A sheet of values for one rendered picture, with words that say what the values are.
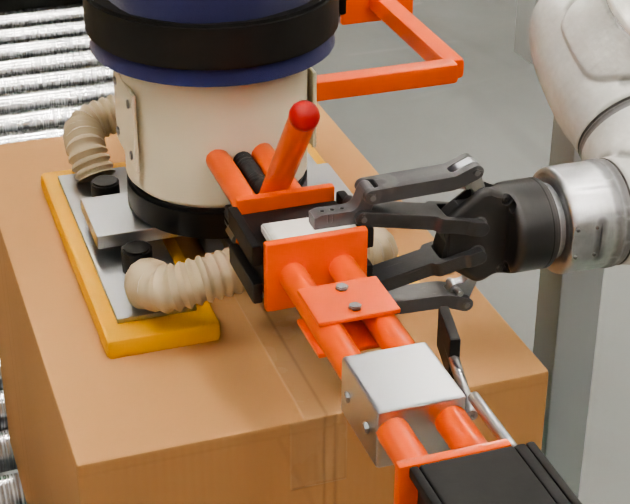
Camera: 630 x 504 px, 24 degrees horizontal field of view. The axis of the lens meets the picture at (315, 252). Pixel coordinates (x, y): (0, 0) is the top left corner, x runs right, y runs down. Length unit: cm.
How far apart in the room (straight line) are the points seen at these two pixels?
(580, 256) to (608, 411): 169
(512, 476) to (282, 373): 39
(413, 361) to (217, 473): 25
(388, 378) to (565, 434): 103
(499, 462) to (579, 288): 99
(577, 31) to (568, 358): 71
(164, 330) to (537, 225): 33
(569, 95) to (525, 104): 286
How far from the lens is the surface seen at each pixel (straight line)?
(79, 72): 291
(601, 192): 118
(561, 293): 184
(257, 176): 123
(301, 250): 109
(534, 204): 116
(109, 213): 137
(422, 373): 96
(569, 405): 195
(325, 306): 103
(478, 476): 87
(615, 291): 325
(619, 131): 124
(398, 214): 112
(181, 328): 125
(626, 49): 126
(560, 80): 129
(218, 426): 116
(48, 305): 133
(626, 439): 280
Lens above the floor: 163
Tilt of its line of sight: 29 degrees down
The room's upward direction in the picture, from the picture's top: straight up
